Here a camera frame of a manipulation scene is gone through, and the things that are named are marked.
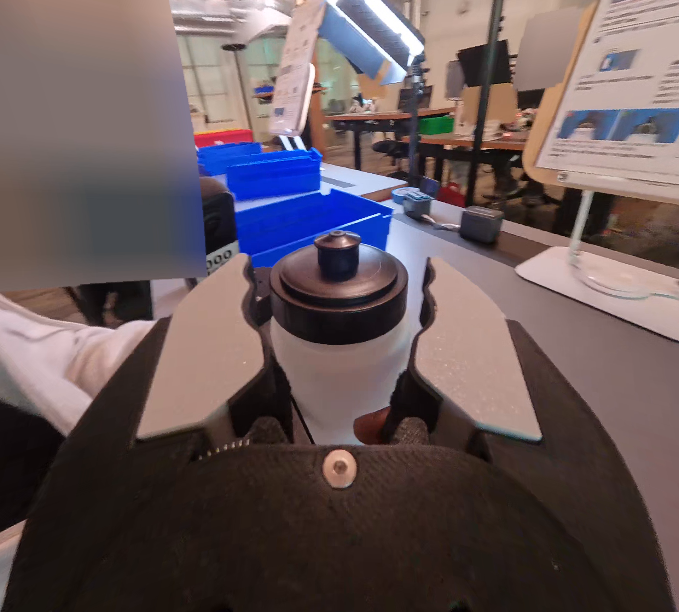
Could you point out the dark grey case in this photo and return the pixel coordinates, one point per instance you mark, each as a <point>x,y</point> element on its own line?
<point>480,227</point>

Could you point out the red plastic bin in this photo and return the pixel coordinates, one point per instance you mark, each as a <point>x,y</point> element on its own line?
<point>223,137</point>

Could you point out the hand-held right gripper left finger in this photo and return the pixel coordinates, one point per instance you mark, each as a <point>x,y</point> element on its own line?
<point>201,362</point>

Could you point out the thin black pole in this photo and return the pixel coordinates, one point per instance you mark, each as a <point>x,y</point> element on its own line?
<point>488,65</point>

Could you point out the black monitor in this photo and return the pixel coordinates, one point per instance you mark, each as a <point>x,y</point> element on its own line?
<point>477,63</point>

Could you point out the person's left forearm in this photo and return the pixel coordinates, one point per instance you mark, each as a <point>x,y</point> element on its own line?
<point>79,352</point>

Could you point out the grey charger box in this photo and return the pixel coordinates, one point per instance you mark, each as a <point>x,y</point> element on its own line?
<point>419,203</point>

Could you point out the grey light panel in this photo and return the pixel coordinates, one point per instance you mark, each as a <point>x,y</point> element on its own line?
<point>345,33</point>

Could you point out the grey tilted screen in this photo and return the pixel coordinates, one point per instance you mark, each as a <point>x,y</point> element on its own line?
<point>454,78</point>

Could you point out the instruction sign stand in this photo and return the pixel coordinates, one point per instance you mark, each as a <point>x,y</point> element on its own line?
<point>610,65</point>
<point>294,81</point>

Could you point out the white plastic bottle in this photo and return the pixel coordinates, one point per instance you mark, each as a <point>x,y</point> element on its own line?
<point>339,384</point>

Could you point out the blue plastic bin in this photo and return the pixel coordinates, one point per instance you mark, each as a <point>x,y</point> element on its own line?
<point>228,155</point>
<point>297,224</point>
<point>276,179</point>

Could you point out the wooden post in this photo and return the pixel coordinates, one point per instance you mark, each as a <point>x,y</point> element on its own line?
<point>317,113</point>

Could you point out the red bag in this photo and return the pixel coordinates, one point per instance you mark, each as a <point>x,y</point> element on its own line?
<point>453,195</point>

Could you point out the green plastic bin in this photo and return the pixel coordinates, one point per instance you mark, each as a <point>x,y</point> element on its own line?
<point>437,125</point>

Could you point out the wooden table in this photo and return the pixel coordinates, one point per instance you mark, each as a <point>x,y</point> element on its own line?
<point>451,141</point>
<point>382,116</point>

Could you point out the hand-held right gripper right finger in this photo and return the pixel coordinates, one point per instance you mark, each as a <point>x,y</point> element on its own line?
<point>477,362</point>

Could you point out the cardboard sheet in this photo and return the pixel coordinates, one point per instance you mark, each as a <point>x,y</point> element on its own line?
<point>501,108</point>

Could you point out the black light stand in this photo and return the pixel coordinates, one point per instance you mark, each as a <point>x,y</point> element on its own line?
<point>416,134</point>

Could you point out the black bottle lid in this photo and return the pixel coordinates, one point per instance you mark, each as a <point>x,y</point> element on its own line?
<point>339,299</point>

